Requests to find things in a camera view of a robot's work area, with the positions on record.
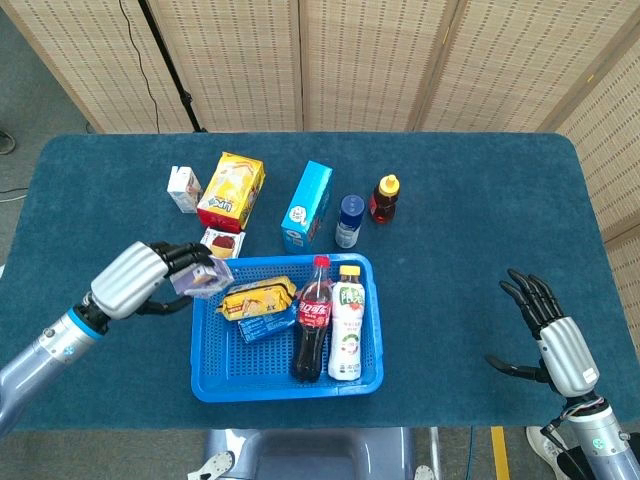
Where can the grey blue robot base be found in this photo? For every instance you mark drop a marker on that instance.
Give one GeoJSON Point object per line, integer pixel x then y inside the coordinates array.
{"type": "Point", "coordinates": [310, 455]}

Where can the blue cookie pack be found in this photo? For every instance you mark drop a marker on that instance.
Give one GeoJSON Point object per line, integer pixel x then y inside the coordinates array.
{"type": "Point", "coordinates": [262, 329]}

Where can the light blue cookie box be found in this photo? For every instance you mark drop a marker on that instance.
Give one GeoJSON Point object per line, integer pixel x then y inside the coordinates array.
{"type": "Point", "coordinates": [307, 205]}

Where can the teal table cloth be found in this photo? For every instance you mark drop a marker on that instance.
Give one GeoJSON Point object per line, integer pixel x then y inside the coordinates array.
{"type": "Point", "coordinates": [475, 175]}

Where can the white bottle dark blue cap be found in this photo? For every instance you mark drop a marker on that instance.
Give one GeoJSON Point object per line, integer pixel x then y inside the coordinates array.
{"type": "Point", "coordinates": [350, 222]}

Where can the small white cake packet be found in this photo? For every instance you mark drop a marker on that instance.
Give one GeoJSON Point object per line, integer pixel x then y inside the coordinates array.
{"type": "Point", "coordinates": [227, 245]}

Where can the white sneaker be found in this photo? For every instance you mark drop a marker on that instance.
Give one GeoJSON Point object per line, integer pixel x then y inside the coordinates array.
{"type": "Point", "coordinates": [540, 445]}

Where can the black trousers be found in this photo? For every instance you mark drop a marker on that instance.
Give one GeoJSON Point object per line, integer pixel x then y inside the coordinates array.
{"type": "Point", "coordinates": [572, 467]}

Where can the blue perforated plastic basket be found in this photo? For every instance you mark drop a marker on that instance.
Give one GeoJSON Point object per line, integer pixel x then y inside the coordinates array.
{"type": "Point", "coordinates": [250, 365]}

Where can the purple white small carton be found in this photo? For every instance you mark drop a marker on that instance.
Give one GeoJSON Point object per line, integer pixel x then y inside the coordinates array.
{"type": "Point", "coordinates": [207, 282]}

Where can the yellow plastic snack pack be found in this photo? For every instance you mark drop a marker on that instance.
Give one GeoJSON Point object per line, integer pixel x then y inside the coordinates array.
{"type": "Point", "coordinates": [255, 299]}

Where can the black tripod pole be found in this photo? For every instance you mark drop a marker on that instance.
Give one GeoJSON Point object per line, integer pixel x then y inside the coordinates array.
{"type": "Point", "coordinates": [167, 65]}

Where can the red sauce bottle yellow cap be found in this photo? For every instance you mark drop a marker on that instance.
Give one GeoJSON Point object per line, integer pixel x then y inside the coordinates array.
{"type": "Point", "coordinates": [385, 202]}

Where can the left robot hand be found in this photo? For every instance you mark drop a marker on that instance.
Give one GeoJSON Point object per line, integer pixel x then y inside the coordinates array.
{"type": "Point", "coordinates": [127, 280]}

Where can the white milk carton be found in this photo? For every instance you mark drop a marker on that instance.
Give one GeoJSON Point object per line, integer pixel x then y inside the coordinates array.
{"type": "Point", "coordinates": [183, 190]}

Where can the bamboo folding screen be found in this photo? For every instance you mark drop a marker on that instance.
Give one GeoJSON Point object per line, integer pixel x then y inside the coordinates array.
{"type": "Point", "coordinates": [240, 60]}

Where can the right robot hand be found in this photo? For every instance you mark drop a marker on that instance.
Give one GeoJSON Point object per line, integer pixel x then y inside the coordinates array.
{"type": "Point", "coordinates": [570, 350]}

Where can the yellow and red cracker bag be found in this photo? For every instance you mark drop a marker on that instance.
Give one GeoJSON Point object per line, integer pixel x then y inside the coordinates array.
{"type": "Point", "coordinates": [231, 192]}

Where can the white dotted foot plate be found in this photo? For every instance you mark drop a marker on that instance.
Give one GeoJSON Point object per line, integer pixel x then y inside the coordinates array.
{"type": "Point", "coordinates": [215, 465]}
{"type": "Point", "coordinates": [424, 472]}

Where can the cola bottle red label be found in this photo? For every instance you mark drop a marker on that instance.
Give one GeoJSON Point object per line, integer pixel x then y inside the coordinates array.
{"type": "Point", "coordinates": [314, 320]}

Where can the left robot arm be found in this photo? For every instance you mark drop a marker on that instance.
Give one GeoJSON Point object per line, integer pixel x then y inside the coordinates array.
{"type": "Point", "coordinates": [45, 355]}

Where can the grey shoe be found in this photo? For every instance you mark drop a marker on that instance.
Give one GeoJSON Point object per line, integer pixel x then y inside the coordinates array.
{"type": "Point", "coordinates": [6, 142]}

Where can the grey metal leg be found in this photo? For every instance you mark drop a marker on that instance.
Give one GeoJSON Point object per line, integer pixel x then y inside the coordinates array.
{"type": "Point", "coordinates": [436, 452]}

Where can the white tea bottle yellow cap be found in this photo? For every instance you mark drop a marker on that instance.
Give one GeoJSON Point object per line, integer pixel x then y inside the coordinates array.
{"type": "Point", "coordinates": [349, 335]}

